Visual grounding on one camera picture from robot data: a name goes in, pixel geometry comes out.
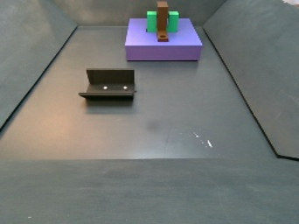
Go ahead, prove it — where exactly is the purple base board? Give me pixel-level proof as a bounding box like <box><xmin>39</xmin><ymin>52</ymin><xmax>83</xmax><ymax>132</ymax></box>
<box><xmin>125</xmin><ymin>18</ymin><xmax>203</xmax><ymax>61</ymax></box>

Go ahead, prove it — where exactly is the green block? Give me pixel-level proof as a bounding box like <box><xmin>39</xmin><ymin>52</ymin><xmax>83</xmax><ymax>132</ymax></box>
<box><xmin>145</xmin><ymin>11</ymin><xmax>180</xmax><ymax>32</ymax></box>

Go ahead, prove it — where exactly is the brown upright block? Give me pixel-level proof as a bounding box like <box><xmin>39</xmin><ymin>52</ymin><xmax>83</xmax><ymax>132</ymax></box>
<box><xmin>156</xmin><ymin>1</ymin><xmax>168</xmax><ymax>42</ymax></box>

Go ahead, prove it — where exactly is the black angle bracket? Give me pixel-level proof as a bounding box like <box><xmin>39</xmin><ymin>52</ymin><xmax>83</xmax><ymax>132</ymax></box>
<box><xmin>79</xmin><ymin>68</ymin><xmax>136</xmax><ymax>100</ymax></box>

